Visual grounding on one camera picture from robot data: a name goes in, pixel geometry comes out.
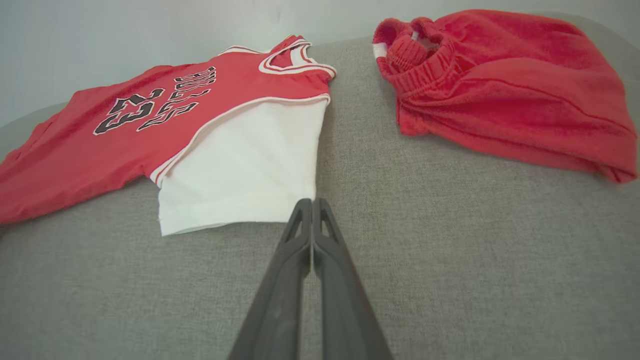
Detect red white basketball jersey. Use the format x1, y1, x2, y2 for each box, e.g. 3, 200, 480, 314
0, 34, 337, 237

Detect grey fabric sofa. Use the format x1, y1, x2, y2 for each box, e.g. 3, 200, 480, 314
0, 12, 640, 360

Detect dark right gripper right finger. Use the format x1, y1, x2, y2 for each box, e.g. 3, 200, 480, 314
312, 198, 394, 360

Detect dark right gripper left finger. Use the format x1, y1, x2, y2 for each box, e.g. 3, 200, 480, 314
227, 198, 314, 360

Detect red shorts with white stripe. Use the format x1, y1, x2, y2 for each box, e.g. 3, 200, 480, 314
372, 9, 639, 185

